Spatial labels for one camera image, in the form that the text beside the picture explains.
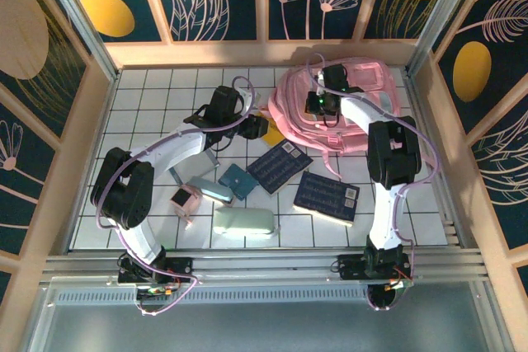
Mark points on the yellow illustrated book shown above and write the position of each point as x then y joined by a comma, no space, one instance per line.
274,137

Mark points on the dark blue patterned notebook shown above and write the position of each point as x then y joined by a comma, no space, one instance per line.
326,197
278,164

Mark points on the pink school backpack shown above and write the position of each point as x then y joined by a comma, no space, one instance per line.
371,88

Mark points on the teal snap wallet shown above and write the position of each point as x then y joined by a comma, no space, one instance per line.
237,179

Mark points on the grey notebook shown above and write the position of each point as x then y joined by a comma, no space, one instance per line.
198,168

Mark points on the light blue pencil box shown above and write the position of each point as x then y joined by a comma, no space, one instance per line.
214,191

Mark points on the pale green pencil case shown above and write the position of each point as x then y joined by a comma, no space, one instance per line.
243,222

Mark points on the small pink cube pouch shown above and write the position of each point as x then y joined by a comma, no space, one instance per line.
185,201

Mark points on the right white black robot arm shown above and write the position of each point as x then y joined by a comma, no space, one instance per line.
392,150

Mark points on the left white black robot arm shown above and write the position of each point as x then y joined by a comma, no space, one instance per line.
123,187

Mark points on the slotted grey metal strip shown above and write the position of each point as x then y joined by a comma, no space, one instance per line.
247,296

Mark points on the small electronics board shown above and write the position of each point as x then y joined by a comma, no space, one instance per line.
398,284
158,291

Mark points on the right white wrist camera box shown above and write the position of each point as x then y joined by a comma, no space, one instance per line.
320,78

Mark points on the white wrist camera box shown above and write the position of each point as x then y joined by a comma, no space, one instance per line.
252,98
320,78

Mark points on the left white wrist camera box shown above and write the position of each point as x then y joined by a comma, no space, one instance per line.
252,98

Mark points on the aluminium side rail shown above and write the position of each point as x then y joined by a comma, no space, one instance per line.
420,121

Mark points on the aluminium corner post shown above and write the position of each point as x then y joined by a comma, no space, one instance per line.
80,18
440,18

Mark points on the long aluminium mounting rail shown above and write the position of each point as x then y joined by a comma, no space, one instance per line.
264,265

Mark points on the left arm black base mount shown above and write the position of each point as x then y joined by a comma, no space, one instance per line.
181,265

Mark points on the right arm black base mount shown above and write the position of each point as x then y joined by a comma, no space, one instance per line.
348,267

